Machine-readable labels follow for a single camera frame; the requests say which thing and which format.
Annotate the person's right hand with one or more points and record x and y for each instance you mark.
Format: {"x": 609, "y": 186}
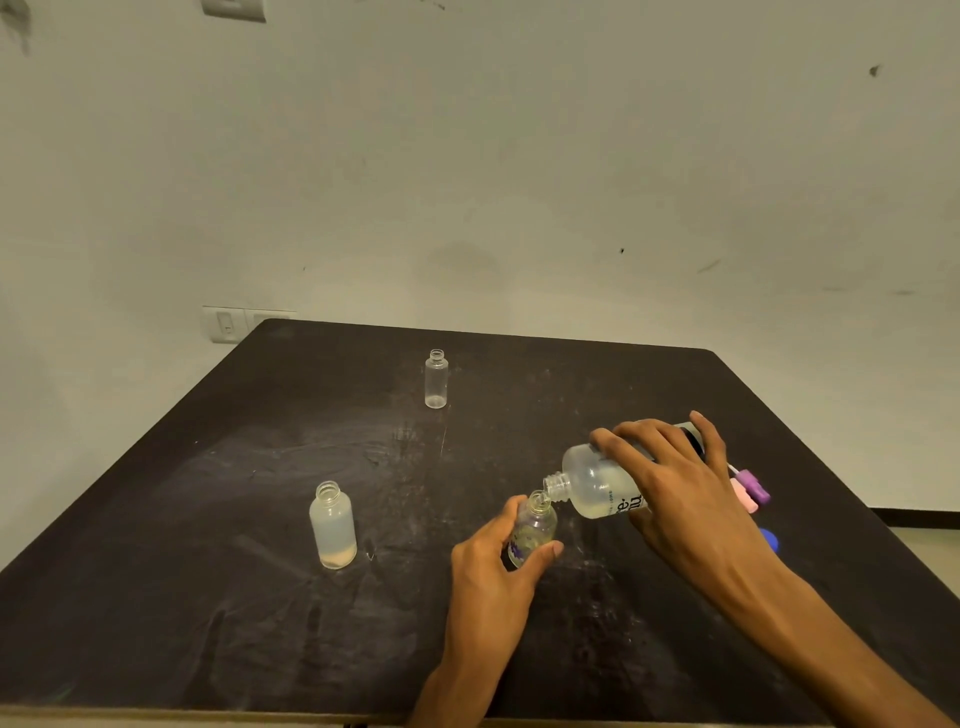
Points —
{"x": 694, "y": 510}

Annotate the large frosted plastic bottle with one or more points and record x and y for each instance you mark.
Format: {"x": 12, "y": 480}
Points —
{"x": 596, "y": 484}

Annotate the person's right little finger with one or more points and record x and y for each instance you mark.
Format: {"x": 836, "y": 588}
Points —
{"x": 711, "y": 442}

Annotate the frosted bottle with liquid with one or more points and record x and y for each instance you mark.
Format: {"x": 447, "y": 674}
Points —
{"x": 333, "y": 529}

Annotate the white wall switch plate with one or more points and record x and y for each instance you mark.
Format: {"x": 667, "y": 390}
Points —
{"x": 225, "y": 324}

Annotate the black baseboard strip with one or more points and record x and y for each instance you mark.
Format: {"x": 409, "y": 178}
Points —
{"x": 915, "y": 517}

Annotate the purple bottle cap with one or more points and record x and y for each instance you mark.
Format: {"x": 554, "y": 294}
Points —
{"x": 754, "y": 486}

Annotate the person's left hand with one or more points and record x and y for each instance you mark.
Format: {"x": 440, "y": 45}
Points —
{"x": 484, "y": 592}

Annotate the pink bottle cap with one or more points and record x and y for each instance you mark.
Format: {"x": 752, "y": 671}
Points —
{"x": 744, "y": 496}

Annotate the blue bottle cap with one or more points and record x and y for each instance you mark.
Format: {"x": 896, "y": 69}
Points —
{"x": 770, "y": 540}

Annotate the small clear bottle purple label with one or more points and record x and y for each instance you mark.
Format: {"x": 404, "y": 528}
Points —
{"x": 536, "y": 529}

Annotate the person's left thumb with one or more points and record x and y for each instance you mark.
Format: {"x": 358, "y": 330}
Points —
{"x": 541, "y": 564}

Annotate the white wall socket plate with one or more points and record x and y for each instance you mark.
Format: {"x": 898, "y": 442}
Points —
{"x": 234, "y": 7}

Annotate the person's right forearm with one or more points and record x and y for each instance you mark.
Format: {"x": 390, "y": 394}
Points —
{"x": 832, "y": 652}

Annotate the person's left forearm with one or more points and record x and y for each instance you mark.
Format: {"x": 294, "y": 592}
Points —
{"x": 457, "y": 694}

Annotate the small empty clear bottle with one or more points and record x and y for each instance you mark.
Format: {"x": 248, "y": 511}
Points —
{"x": 436, "y": 382}

